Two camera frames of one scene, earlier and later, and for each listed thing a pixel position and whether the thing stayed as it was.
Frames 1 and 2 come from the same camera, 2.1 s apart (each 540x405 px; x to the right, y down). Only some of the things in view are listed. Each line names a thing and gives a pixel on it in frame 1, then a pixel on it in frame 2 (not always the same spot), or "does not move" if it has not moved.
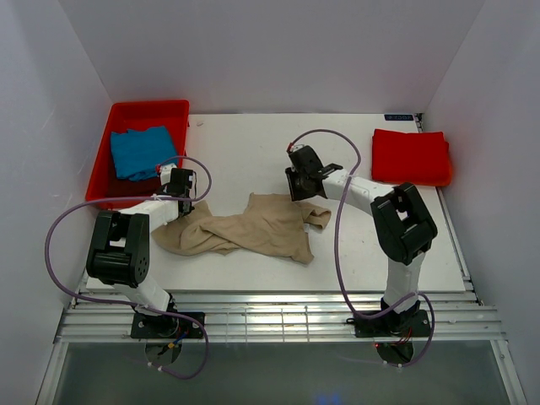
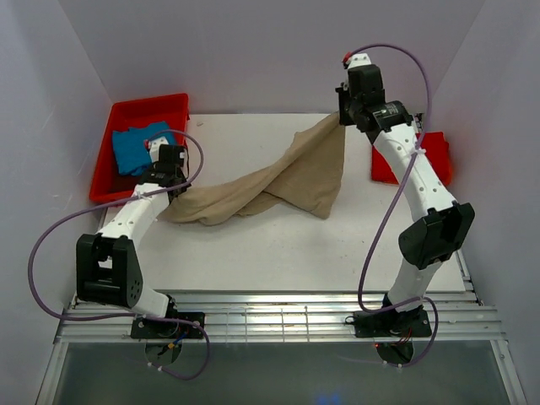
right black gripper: [296, 194] -> [342, 94]
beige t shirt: [269, 222] -> [304, 176]
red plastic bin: [105, 183] does not move
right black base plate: [393, 324] does not move
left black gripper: [163, 189] -> [183, 178]
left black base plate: [167, 326] does not move
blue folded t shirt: [138, 152] does not move
